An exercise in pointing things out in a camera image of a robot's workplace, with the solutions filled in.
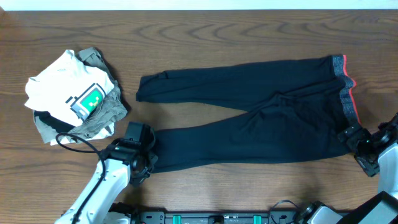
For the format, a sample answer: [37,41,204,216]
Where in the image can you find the black leggings grey waistband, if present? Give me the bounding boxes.
[136,55,359,172]

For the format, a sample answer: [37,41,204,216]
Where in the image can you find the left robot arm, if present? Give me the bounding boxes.
[55,139,158,224]

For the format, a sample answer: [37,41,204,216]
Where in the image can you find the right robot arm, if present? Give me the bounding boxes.
[293,116,397,224]

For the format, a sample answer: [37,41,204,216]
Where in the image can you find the olive green garment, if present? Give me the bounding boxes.
[39,47,127,145]

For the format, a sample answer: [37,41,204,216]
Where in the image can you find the black garment under shirt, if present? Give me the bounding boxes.
[34,111,74,133]

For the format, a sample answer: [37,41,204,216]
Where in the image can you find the white printed t-shirt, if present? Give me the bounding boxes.
[25,50,114,126]

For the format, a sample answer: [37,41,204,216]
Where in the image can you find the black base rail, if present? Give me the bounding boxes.
[108,202,299,224]

